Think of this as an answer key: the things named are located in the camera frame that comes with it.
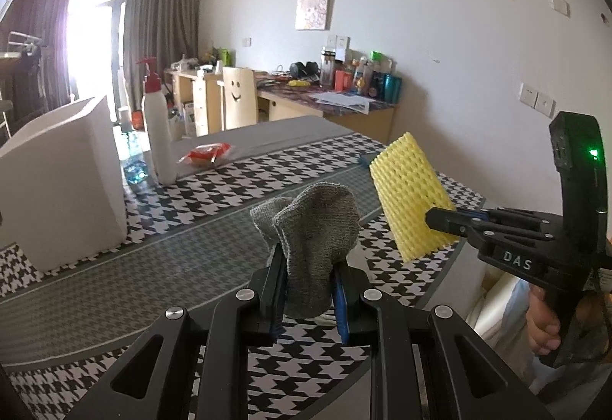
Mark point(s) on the metal bunk bed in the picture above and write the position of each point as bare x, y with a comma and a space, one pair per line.
24, 40

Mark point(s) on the white foam box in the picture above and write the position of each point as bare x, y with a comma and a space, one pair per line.
62, 181

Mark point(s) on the yellow foam net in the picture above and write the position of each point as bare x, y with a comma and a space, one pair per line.
406, 190

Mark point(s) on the wooden chair with smiley face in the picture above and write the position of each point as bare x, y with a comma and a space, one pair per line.
239, 90

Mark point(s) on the white wall plate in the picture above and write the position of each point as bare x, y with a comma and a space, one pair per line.
559, 4

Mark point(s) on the grey-brown curtain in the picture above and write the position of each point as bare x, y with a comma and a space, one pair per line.
43, 18
162, 18

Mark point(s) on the houndstooth tablecloth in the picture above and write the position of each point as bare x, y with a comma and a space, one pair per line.
191, 219

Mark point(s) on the black headphones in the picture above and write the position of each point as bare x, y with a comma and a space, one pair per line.
306, 68

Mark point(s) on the white double wall socket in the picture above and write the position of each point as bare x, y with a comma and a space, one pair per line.
538, 98
338, 42

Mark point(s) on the wooden desk with drawers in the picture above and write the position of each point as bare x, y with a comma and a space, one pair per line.
205, 104

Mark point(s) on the green box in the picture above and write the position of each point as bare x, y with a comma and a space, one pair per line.
223, 56

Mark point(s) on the grey waste bin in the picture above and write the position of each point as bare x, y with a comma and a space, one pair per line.
176, 128

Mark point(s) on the printed papers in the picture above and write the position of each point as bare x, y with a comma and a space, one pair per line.
344, 99

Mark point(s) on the small white wall socket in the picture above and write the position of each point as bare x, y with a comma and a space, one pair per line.
246, 41

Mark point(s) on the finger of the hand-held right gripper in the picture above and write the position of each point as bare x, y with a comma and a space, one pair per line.
442, 220
507, 214

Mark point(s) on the white carton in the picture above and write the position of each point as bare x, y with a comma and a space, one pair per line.
190, 119

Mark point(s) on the person's light clothing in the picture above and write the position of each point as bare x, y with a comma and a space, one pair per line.
497, 319

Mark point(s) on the grey sock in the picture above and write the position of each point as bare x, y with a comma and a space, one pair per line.
311, 238

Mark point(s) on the group of bottles on desk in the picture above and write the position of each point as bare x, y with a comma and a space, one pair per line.
377, 83

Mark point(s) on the white lotion bottle red pump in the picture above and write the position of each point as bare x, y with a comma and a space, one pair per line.
160, 138

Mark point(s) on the orange snack packet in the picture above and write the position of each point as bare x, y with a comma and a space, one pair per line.
205, 154

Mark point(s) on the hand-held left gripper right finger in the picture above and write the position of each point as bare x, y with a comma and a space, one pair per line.
340, 305

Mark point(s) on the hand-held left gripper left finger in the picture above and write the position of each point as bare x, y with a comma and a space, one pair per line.
275, 305

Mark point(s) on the clear spray bottle blue liquid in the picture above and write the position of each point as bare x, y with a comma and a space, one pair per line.
136, 162

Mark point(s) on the yellow desk item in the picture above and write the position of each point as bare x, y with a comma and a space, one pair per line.
300, 83

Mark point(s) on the wooden desk with marbled top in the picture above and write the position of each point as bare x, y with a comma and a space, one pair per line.
296, 107

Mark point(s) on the glass balcony door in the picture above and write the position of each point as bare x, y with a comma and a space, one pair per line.
95, 42

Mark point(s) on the person's right hand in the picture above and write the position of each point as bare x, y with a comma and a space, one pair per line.
542, 324

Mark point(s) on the pink wall picture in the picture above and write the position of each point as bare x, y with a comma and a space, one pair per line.
313, 9

